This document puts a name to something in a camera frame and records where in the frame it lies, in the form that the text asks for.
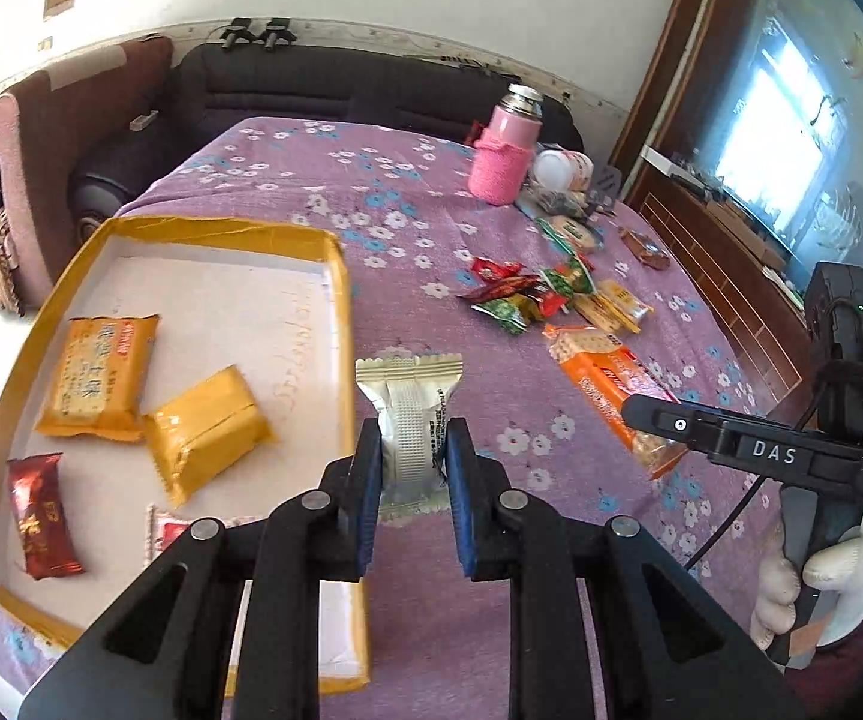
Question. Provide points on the yellow cardboard box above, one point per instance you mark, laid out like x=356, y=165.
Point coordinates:
x=214, y=300

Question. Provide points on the orange printed snack packet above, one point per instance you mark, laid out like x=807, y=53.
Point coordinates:
x=94, y=375

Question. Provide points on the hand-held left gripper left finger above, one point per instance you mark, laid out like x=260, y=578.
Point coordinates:
x=367, y=499

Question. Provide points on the brown snack packet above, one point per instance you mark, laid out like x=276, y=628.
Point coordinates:
x=645, y=249

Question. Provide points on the pink bottle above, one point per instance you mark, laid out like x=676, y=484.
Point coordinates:
x=499, y=165

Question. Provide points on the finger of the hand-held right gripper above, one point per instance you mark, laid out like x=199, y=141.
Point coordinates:
x=671, y=424

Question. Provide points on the yellow biscuit packet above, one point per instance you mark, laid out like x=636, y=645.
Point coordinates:
x=615, y=307

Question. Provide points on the black sofa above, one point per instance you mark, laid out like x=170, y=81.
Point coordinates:
x=326, y=90

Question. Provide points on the plain yellow snack packet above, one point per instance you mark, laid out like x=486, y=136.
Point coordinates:
x=206, y=427

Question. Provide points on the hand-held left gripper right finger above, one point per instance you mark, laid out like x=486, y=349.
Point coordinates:
x=457, y=499

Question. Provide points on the wall socket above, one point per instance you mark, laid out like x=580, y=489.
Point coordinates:
x=45, y=43

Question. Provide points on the dark clear snack bag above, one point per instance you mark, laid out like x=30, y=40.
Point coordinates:
x=555, y=202

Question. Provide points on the silver snack packet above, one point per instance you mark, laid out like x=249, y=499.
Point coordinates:
x=412, y=420

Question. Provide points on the purple floral tablecloth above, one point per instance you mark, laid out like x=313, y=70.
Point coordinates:
x=439, y=225

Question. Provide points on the brown armchair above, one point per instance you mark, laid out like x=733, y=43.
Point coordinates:
x=64, y=112

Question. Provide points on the white red snack packet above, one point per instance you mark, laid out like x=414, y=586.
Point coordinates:
x=165, y=534

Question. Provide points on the large orange cracker packet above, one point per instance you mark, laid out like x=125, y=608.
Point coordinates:
x=596, y=367

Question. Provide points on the dark red snack packet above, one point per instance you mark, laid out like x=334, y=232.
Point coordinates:
x=41, y=514

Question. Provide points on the white shelf board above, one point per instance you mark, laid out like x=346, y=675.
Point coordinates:
x=667, y=161

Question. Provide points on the round cracker packet green label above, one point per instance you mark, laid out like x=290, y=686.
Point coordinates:
x=570, y=232

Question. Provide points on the television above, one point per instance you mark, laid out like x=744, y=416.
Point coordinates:
x=776, y=112

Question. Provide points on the pile of mixed candy packets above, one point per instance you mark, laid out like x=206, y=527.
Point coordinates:
x=514, y=292

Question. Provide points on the black clamp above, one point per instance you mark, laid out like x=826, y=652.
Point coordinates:
x=236, y=34
x=279, y=31

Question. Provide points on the person's right hand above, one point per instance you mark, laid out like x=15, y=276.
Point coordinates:
x=843, y=570

